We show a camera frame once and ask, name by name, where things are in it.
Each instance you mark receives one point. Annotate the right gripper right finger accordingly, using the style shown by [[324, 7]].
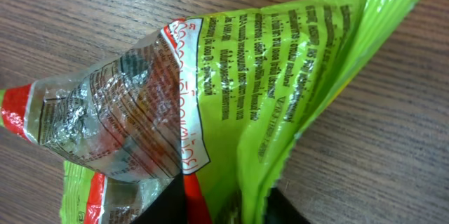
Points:
[[281, 211]]

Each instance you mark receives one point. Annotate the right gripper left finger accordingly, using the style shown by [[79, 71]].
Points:
[[168, 208]]

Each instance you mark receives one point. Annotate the green gummy candy bag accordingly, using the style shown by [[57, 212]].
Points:
[[220, 98]]

